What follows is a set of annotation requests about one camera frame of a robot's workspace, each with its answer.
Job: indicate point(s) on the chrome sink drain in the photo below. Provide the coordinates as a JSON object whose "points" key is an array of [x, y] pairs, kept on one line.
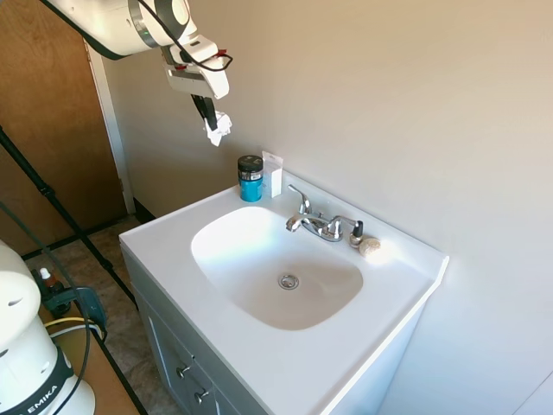
{"points": [[288, 281]]}

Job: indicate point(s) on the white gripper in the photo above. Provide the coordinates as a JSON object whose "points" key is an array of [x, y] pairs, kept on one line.
{"points": [[203, 82]]}

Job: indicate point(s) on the grey vanity cabinet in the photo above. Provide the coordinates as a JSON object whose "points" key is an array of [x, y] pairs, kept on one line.
{"points": [[168, 341]]}

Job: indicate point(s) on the black baseboard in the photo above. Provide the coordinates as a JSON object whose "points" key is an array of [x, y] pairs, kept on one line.
{"points": [[144, 209]]}

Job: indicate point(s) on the brown dropper bottle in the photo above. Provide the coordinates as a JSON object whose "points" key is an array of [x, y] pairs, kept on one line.
{"points": [[48, 281]]}

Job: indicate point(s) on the black table clamp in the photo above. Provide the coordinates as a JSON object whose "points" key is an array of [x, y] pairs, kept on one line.
{"points": [[88, 304]]}

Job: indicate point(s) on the black tripod legs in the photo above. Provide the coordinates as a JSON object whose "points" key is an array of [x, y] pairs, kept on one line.
{"points": [[47, 192]]}

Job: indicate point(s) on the brown wooden door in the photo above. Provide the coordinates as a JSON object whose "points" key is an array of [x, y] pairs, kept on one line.
{"points": [[43, 129]]}

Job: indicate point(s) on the teal jar black lid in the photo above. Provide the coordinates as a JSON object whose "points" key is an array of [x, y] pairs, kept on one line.
{"points": [[250, 186]]}

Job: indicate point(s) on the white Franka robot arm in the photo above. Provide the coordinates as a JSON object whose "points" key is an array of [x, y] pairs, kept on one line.
{"points": [[108, 26]]}

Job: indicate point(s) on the white tissue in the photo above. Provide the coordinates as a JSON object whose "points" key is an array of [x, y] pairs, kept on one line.
{"points": [[219, 129]]}

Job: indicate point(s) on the white door frame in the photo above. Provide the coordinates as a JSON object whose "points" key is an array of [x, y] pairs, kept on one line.
{"points": [[110, 129]]}

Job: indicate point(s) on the round metal cabinet knob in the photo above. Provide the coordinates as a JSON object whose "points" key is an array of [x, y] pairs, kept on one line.
{"points": [[201, 395], [183, 371]]}

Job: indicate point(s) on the white vanity sink top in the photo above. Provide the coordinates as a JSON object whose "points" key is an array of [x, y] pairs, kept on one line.
{"points": [[224, 337]]}

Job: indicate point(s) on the beige seashell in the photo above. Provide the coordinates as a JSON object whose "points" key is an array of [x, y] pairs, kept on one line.
{"points": [[370, 247]]}

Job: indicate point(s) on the white flat packet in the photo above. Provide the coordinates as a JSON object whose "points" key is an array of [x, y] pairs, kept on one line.
{"points": [[274, 177]]}

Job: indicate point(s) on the wrist camera mount red clips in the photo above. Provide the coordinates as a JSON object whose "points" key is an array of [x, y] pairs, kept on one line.
{"points": [[196, 49]]}

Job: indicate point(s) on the small bottle black cap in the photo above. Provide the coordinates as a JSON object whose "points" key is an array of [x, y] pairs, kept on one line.
{"points": [[356, 235]]}

